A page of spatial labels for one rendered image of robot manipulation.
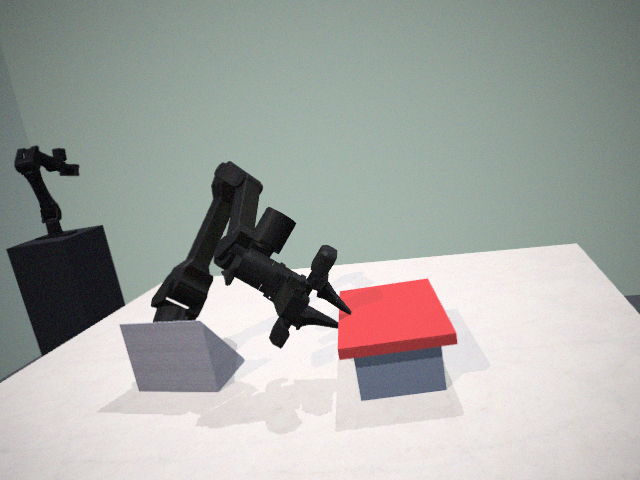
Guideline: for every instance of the red lid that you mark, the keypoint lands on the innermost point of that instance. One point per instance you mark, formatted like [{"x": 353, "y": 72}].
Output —
[{"x": 392, "y": 318}]

